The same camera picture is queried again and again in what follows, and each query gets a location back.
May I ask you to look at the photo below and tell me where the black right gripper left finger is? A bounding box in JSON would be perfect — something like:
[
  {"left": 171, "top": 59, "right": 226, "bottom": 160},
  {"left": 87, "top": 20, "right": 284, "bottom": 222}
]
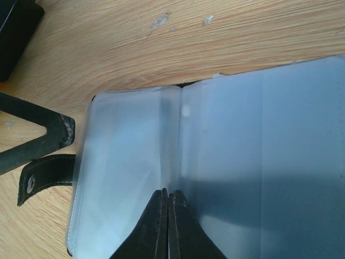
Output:
[{"left": 111, "top": 188, "right": 168, "bottom": 258}]

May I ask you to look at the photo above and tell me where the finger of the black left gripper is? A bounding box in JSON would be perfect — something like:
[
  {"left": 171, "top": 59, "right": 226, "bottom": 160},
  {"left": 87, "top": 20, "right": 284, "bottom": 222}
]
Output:
[{"left": 1, "top": 92, "right": 75, "bottom": 175}]

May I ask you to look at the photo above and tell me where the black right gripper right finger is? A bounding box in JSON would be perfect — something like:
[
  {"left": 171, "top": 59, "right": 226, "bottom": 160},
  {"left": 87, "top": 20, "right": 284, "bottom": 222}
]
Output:
[{"left": 168, "top": 190, "right": 226, "bottom": 258}]

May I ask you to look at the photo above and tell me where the black leather card holder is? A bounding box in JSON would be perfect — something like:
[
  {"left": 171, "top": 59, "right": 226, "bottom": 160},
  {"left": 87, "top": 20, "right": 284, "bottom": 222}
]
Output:
[{"left": 17, "top": 55, "right": 344, "bottom": 258}]

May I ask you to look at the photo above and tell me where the black far sorting bin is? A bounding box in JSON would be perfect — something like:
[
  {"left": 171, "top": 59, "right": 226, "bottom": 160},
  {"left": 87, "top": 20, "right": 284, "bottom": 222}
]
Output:
[{"left": 1, "top": 0, "right": 45, "bottom": 83}]

